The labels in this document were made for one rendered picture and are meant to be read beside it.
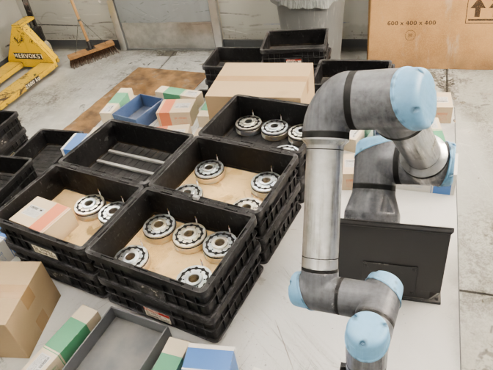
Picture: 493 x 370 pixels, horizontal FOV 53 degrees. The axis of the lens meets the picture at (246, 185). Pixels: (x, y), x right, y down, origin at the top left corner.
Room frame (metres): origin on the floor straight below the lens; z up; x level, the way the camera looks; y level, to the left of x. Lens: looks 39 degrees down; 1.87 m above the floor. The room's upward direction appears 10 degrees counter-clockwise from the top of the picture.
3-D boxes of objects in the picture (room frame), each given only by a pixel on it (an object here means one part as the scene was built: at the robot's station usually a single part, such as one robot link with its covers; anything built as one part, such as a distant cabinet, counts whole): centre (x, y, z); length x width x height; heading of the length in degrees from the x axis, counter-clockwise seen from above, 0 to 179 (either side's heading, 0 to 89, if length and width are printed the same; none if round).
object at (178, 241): (1.07, 0.19, 0.86); 0.10 x 0.10 x 0.01
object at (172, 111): (2.02, 0.26, 0.74); 0.16 x 0.12 x 0.07; 74
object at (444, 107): (1.71, -0.80, 0.74); 0.16 x 0.12 x 0.07; 71
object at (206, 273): (0.89, 0.18, 0.86); 0.10 x 0.10 x 0.01
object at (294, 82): (1.90, -0.13, 0.80); 0.40 x 0.30 x 0.20; 69
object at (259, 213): (1.26, 0.06, 0.92); 0.40 x 0.30 x 0.02; 56
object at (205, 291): (1.01, 0.23, 0.92); 0.40 x 0.30 x 0.02; 56
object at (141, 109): (2.08, 0.44, 0.74); 0.20 x 0.15 x 0.07; 142
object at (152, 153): (1.49, 0.40, 0.87); 0.40 x 0.30 x 0.11; 56
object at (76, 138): (1.81, 0.63, 0.75); 0.20 x 0.12 x 0.09; 69
